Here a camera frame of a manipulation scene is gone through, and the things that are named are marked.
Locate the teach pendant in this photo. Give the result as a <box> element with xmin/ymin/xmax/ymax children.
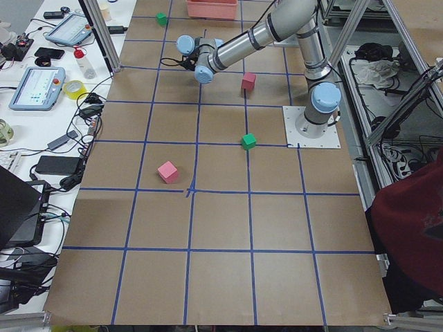
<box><xmin>44</xmin><ymin>13</ymin><xmax>92</xmax><ymax>46</ymax></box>
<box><xmin>9</xmin><ymin>66</ymin><xmax>66</xmax><ymax>111</ymax></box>

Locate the pink cube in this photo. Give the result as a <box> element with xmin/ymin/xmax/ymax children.
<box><xmin>157</xmin><ymin>161</ymin><xmax>179</xmax><ymax>184</ymax></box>
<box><xmin>241</xmin><ymin>72</ymin><xmax>257</xmax><ymax>95</ymax></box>

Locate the teach pendant far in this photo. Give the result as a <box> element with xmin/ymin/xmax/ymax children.
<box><xmin>44</xmin><ymin>13</ymin><xmax>92</xmax><ymax>46</ymax></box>

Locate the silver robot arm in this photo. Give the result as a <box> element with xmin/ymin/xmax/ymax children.
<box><xmin>176</xmin><ymin>1</ymin><xmax>341</xmax><ymax>138</ymax></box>

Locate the pink cube far left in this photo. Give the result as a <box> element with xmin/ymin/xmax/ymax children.
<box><xmin>241</xmin><ymin>72</ymin><xmax>257</xmax><ymax>95</ymax></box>

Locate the aluminium frame post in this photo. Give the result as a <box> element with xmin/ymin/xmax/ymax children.
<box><xmin>78</xmin><ymin>0</ymin><xmax>121</xmax><ymax>74</ymax></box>

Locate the yellow tape roll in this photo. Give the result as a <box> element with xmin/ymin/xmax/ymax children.
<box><xmin>62</xmin><ymin>80</ymin><xmax>87</xmax><ymax>100</ymax></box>

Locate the black power brick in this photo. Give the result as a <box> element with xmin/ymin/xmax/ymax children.
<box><xmin>35</xmin><ymin>156</ymin><xmax>80</xmax><ymax>176</ymax></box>

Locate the green cube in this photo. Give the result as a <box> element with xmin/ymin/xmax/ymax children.
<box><xmin>156</xmin><ymin>12</ymin><xmax>168</xmax><ymax>26</ymax></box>
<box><xmin>241</xmin><ymin>133</ymin><xmax>257</xmax><ymax>151</ymax></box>

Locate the green cube near left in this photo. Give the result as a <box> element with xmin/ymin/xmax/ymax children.
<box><xmin>241</xmin><ymin>133</ymin><xmax>257</xmax><ymax>151</ymax></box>

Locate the green cube far right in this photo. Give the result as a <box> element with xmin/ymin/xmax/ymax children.
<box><xmin>156</xmin><ymin>12</ymin><xmax>168</xmax><ymax>26</ymax></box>

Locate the pink cube centre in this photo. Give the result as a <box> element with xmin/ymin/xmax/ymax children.
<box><xmin>157</xmin><ymin>161</ymin><xmax>179</xmax><ymax>184</ymax></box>

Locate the white squeeze bottle red cap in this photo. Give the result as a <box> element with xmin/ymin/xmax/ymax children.
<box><xmin>73</xmin><ymin>47</ymin><xmax>96</xmax><ymax>80</ymax></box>

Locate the black laptop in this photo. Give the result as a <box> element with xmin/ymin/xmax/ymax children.
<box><xmin>1</xmin><ymin>167</ymin><xmax>49</xmax><ymax>250</ymax></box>

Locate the black cable bundle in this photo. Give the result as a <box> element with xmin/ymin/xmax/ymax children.
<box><xmin>29</xmin><ymin>74</ymin><xmax>115</xmax><ymax>193</ymax></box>

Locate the black smartphone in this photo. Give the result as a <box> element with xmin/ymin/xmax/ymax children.
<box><xmin>34</xmin><ymin>47</ymin><xmax>65</xmax><ymax>60</ymax></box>

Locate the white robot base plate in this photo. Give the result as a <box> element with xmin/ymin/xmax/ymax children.
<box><xmin>282</xmin><ymin>106</ymin><xmax>341</xmax><ymax>149</ymax></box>

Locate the pink plastic bin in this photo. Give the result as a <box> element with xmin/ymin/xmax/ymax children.
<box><xmin>186</xmin><ymin>0</ymin><xmax>238</xmax><ymax>20</ymax></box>

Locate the teach pendant near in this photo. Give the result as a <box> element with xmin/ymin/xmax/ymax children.
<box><xmin>9</xmin><ymin>66</ymin><xmax>66</xmax><ymax>111</ymax></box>

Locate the person in dark red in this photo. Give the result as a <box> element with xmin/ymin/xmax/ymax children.
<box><xmin>368</xmin><ymin>154</ymin><xmax>442</xmax><ymax>314</ymax></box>

